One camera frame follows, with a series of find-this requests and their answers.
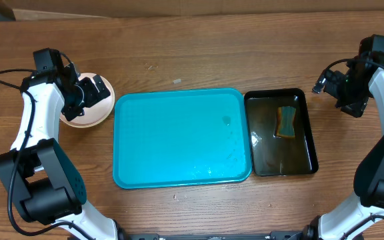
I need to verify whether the white plate with stain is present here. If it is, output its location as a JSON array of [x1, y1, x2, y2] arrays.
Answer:
[[60, 76, 115, 128]]

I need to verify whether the green and yellow sponge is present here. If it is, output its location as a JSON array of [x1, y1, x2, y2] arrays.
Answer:
[[275, 106, 296, 139]]

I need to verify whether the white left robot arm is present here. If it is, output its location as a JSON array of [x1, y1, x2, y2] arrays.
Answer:
[[0, 73, 125, 239]]

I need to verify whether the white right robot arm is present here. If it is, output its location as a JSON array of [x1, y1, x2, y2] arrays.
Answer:
[[294, 68, 384, 239]]

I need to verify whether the teal plastic tray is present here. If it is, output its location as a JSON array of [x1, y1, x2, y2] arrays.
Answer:
[[113, 88, 252, 189]]

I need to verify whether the black water tray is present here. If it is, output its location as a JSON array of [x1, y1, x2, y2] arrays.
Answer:
[[244, 88, 319, 177]]

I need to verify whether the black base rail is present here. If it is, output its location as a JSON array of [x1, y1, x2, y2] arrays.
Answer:
[[125, 231, 317, 240]]

